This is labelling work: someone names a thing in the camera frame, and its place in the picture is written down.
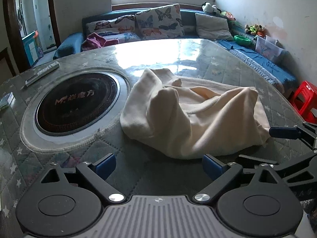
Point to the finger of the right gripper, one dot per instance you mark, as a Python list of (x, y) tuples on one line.
[(250, 160), (285, 133)]

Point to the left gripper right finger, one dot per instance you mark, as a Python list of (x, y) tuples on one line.
[(224, 178)]

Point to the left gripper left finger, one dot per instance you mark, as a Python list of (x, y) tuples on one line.
[(92, 176)]

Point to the cream knit garment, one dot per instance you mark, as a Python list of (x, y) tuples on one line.
[(185, 118)]

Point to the red plastic stool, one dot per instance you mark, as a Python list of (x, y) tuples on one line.
[(304, 101)]

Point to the blue corner sofa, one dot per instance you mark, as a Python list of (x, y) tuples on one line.
[(276, 74)]

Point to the black round induction cooktop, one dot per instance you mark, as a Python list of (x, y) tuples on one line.
[(76, 103)]

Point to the clear plastic storage box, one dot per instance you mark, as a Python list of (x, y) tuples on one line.
[(269, 50)]

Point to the green plastic bowl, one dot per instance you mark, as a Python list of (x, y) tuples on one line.
[(242, 40)]

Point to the colourful plush toy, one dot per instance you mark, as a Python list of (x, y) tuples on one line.
[(254, 30)]

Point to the small card packet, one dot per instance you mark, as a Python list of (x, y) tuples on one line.
[(6, 100)]

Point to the silver remote control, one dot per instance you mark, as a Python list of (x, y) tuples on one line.
[(55, 65)]

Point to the grey plain cushion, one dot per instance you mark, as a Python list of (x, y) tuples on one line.
[(212, 27)]

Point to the pink crumpled clothing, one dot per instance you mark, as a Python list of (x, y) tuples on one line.
[(95, 41)]

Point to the light blue child cabinet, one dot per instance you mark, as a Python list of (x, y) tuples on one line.
[(31, 49)]

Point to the long butterfly print pillow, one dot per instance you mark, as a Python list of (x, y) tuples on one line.
[(121, 29)]

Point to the panda plush toy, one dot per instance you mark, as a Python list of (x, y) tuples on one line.
[(210, 9)]

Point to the square butterfly print cushion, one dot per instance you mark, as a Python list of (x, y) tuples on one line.
[(160, 23)]

